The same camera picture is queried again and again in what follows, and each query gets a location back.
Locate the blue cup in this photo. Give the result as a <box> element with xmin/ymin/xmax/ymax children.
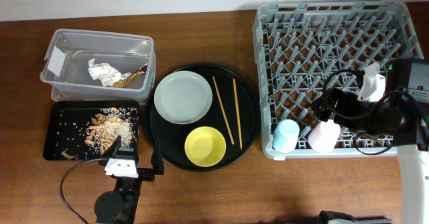
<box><xmin>272</xmin><ymin>119</ymin><xmax>300</xmax><ymax>154</ymax></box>

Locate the left wooden chopstick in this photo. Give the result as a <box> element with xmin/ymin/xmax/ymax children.
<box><xmin>212</xmin><ymin>76</ymin><xmax>235</xmax><ymax>145</ymax></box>

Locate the yellow bowl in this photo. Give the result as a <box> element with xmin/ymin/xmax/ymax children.
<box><xmin>184</xmin><ymin>126</ymin><xmax>227</xmax><ymax>168</ymax></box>

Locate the grey plate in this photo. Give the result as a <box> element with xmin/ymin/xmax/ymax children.
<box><xmin>154</xmin><ymin>70</ymin><xmax>212</xmax><ymax>125</ymax></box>

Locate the white tissue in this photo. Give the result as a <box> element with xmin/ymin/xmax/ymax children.
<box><xmin>88</xmin><ymin>58</ymin><xmax>123</xmax><ymax>87</ymax></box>

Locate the wooden chopstick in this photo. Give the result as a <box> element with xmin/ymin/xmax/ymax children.
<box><xmin>233</xmin><ymin>78</ymin><xmax>243</xmax><ymax>150</ymax></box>
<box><xmin>212</xmin><ymin>76</ymin><xmax>235</xmax><ymax>145</ymax></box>

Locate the right wooden chopstick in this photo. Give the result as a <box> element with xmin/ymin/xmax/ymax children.
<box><xmin>233</xmin><ymin>78</ymin><xmax>243</xmax><ymax>150</ymax></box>

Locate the brown foil wrapper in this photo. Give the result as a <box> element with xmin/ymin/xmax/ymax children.
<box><xmin>113</xmin><ymin>65</ymin><xmax>147</xmax><ymax>88</ymax></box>

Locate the food scraps and rice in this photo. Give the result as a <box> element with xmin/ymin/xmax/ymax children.
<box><xmin>55</xmin><ymin>107</ymin><xmax>138</xmax><ymax>160</ymax></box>

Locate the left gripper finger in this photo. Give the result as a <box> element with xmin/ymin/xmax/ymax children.
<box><xmin>150</xmin><ymin>142</ymin><xmax>165</xmax><ymax>175</ymax></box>
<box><xmin>101</xmin><ymin>135</ymin><xmax>121</xmax><ymax>158</ymax></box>

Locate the clear plastic bin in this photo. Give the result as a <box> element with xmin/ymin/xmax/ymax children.
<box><xmin>40</xmin><ymin>29</ymin><xmax>156</xmax><ymax>103</ymax></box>

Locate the pink cup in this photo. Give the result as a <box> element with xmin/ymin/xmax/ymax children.
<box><xmin>308</xmin><ymin>119</ymin><xmax>341</xmax><ymax>154</ymax></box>

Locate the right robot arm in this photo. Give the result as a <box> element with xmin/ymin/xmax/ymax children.
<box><xmin>311</xmin><ymin>58</ymin><xmax>428</xmax><ymax>223</ymax></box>

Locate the white label on bin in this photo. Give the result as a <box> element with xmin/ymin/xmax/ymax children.
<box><xmin>48</xmin><ymin>46</ymin><xmax>66</xmax><ymax>77</ymax></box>

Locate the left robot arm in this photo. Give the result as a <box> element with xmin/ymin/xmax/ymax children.
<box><xmin>94</xmin><ymin>136</ymin><xmax>164</xmax><ymax>223</ymax></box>

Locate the black rectangular tray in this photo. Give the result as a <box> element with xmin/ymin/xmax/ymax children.
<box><xmin>43</xmin><ymin>100</ymin><xmax>141</xmax><ymax>160</ymax></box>

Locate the grey dishwasher rack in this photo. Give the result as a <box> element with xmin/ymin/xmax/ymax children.
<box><xmin>253</xmin><ymin>1</ymin><xmax>423</xmax><ymax>160</ymax></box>

